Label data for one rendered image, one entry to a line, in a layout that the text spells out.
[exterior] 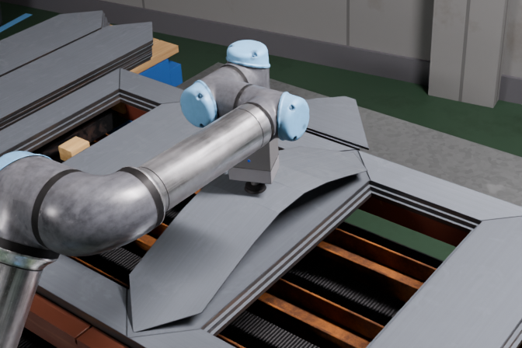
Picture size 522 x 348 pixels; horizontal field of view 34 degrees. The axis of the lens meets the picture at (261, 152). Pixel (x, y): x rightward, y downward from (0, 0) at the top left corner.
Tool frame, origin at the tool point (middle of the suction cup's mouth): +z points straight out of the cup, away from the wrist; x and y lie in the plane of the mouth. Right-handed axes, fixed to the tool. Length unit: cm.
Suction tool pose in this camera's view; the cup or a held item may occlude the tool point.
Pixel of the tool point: (255, 193)
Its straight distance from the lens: 170.1
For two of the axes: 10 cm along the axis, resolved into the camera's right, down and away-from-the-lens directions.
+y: -9.6, -1.0, 2.4
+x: -2.6, 5.2, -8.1
